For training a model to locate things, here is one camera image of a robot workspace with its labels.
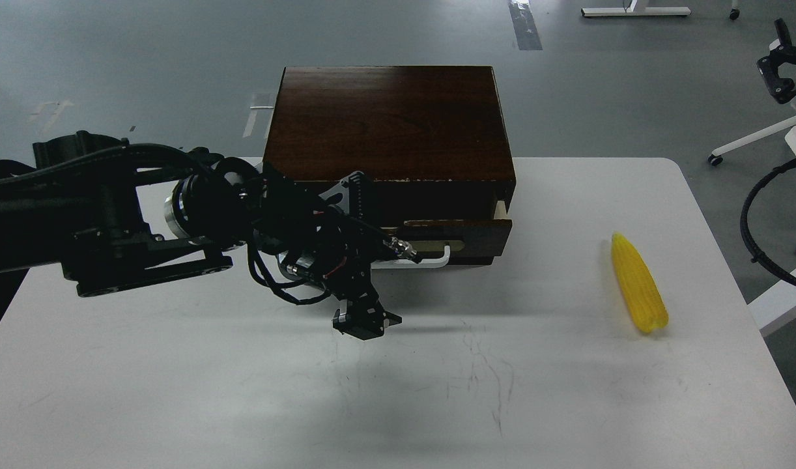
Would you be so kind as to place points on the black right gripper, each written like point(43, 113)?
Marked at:
point(782, 90)

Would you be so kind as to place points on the white neighbouring table edge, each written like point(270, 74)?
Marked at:
point(774, 308)

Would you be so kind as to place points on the white rolling stand leg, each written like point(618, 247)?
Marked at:
point(715, 157)

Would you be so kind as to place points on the dark wooden drawer cabinet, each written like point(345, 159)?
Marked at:
point(432, 139)

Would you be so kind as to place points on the wooden drawer with white handle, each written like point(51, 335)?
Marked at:
point(473, 239)

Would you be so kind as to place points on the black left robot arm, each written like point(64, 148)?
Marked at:
point(119, 217)

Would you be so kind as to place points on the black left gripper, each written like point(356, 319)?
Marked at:
point(306, 246)

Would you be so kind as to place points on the white desk leg base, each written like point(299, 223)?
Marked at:
point(636, 9)

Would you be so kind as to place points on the yellow plastic corn cob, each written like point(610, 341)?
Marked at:
point(642, 297)

